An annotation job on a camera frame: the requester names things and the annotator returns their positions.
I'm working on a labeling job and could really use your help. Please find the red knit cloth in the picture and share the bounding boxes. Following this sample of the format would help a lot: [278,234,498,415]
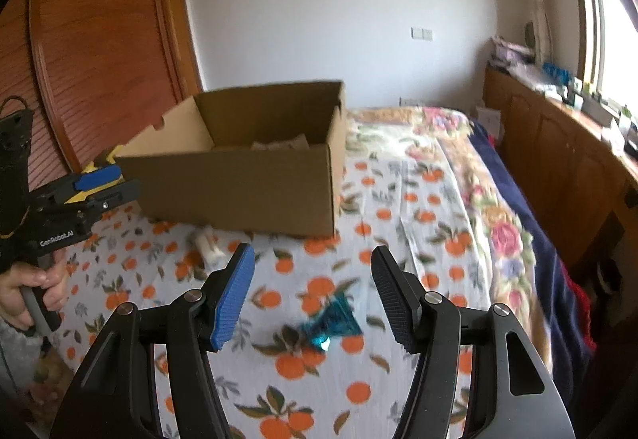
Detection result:
[563,264,599,356]

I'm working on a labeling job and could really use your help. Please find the clutter of boxes and papers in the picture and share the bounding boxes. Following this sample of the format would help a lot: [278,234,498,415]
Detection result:
[491,35,638,157]

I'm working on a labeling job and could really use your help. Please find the brown cardboard box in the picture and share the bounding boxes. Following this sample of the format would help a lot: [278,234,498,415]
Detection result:
[116,80,348,239]

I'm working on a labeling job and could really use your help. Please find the orange-print bedsheet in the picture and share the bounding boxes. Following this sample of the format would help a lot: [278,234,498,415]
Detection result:
[50,155,504,439]

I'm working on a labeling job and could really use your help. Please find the wooden cabinet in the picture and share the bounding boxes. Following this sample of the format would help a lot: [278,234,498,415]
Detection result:
[482,65,638,270]

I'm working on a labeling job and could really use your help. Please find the window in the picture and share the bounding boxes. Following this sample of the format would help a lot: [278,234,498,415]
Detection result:
[568,0,638,121]

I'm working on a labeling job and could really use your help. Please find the teal snack packet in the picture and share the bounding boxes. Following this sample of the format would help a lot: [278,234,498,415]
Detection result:
[299,292,364,350]

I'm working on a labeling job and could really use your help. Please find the navy blanket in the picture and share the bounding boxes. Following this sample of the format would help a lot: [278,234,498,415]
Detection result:
[469,117,595,401]

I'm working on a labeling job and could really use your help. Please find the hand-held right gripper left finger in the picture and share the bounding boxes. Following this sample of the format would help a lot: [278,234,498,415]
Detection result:
[49,242,256,439]

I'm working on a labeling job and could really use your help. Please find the white paper bag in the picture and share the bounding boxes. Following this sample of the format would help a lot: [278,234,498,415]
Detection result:
[475,106,503,142]

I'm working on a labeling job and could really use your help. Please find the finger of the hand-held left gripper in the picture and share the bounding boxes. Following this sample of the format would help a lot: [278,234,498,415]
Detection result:
[75,179,141,220]
[31,165,124,203]

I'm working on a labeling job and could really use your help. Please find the person's left hand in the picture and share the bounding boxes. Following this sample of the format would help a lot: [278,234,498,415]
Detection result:
[0,252,71,333]

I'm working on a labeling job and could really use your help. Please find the person's left forearm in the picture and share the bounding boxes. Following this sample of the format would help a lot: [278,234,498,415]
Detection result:
[0,318,45,362]

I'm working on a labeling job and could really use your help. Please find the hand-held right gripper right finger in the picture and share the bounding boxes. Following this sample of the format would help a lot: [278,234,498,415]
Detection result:
[371,246,576,439]

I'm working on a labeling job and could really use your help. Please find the wooden slatted wardrobe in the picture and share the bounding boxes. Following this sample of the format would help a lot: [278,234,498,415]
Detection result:
[0,0,204,193]

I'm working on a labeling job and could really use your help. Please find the small white snack packet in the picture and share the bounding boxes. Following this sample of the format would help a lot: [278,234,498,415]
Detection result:
[192,230,223,266]

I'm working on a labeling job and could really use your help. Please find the floral quilt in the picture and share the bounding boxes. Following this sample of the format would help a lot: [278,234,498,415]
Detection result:
[344,106,554,370]

